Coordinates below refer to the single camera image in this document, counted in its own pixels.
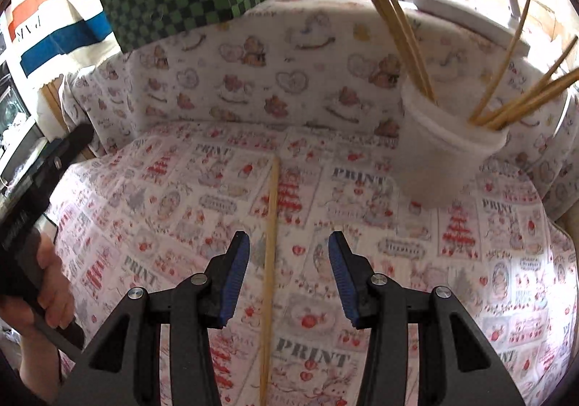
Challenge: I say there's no long wooden chopstick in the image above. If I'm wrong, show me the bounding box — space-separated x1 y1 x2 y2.
259 155 280 406

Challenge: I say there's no person's left forearm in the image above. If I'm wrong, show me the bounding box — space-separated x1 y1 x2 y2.
18 329 68 398

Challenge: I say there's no bear print cloth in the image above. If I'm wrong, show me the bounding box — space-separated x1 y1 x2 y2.
59 0 579 226

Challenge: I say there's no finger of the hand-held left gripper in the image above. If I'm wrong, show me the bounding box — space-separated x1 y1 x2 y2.
43 123 96 172

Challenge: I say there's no red print tablecloth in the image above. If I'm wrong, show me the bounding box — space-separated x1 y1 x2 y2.
43 121 573 406

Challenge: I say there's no person's left hand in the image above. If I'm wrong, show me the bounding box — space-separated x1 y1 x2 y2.
0 234 79 346

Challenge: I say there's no striped printed cloth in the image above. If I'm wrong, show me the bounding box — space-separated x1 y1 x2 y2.
7 0 498 86

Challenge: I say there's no translucent plastic cup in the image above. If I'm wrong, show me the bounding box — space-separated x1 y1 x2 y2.
398 80 510 210

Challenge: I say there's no bundle of wooden chopsticks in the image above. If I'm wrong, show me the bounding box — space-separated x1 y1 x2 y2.
323 0 579 131

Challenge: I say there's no storage shelf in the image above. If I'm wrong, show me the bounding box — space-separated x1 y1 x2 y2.
0 26 46 189

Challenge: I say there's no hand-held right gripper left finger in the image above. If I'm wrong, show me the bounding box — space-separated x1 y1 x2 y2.
54 230 251 406

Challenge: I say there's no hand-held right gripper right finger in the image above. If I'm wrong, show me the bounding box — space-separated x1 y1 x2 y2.
328 230 528 406

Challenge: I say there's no wooden frame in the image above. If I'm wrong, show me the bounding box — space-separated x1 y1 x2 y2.
41 82 71 136

